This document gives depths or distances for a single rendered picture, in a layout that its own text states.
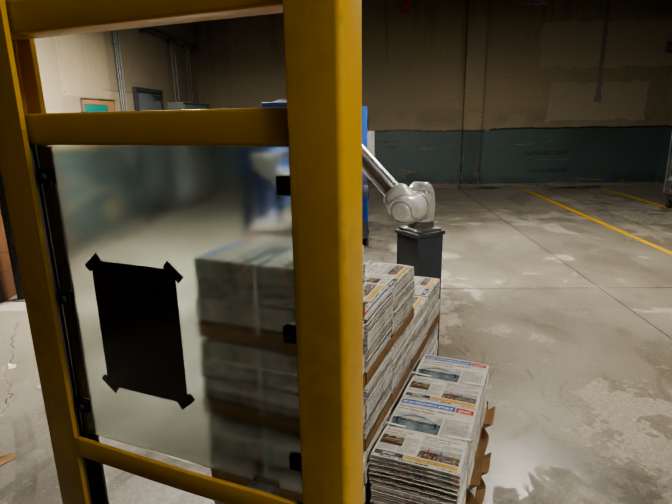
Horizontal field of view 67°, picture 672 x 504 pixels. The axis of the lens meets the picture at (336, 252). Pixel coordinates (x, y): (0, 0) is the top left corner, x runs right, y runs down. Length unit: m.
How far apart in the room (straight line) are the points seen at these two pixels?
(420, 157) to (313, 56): 10.90
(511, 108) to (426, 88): 1.89
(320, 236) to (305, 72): 0.24
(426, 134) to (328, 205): 10.88
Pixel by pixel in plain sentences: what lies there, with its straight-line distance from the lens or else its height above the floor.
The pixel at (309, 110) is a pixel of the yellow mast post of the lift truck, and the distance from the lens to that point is 0.76.
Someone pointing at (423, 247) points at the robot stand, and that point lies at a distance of 2.87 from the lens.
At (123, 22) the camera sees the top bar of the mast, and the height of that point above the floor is 1.79.
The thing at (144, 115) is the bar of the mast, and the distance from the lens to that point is 0.96.
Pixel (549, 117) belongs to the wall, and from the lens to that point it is 12.26.
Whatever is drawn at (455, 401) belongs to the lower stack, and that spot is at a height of 0.60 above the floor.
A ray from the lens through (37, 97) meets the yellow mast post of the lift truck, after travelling 1.24.
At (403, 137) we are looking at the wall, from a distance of 11.57.
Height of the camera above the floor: 1.64
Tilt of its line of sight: 15 degrees down
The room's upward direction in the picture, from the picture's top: 1 degrees counter-clockwise
